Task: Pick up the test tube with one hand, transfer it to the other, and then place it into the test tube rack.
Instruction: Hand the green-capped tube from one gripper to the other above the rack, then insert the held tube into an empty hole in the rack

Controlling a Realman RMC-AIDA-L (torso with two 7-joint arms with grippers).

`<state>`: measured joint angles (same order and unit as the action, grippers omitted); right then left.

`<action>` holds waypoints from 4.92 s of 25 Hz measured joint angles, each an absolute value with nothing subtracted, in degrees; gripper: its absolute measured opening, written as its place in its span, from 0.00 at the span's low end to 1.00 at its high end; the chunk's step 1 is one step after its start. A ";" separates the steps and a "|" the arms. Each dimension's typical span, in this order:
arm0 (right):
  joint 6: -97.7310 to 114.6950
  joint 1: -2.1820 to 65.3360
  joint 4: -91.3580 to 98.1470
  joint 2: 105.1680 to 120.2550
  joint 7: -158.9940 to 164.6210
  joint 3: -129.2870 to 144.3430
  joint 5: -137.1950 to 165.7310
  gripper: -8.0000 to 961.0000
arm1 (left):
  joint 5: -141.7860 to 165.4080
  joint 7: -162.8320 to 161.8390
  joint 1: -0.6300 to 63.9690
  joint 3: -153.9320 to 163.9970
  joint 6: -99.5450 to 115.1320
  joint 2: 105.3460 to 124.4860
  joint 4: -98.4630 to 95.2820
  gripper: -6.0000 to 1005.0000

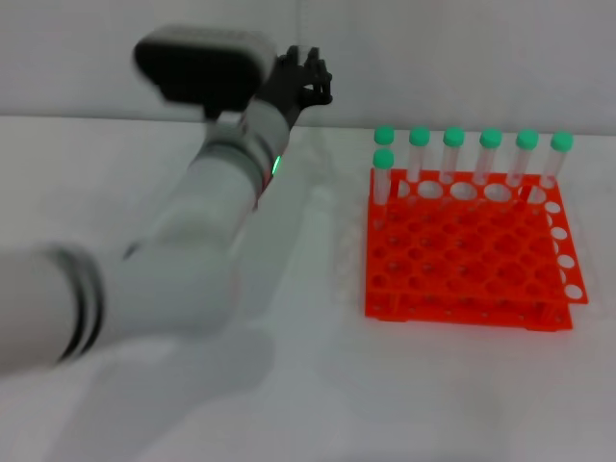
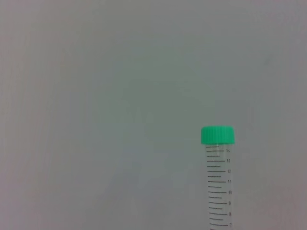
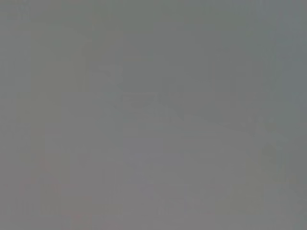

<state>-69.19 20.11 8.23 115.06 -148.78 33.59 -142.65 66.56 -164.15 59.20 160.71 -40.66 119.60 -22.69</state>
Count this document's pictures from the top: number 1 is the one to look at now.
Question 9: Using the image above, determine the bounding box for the black grey wrist camera box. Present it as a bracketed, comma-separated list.
[133, 26, 279, 117]

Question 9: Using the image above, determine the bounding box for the orange test tube rack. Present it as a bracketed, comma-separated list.
[364, 167, 591, 333]

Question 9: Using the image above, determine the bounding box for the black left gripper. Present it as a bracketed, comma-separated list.
[252, 45, 335, 131]

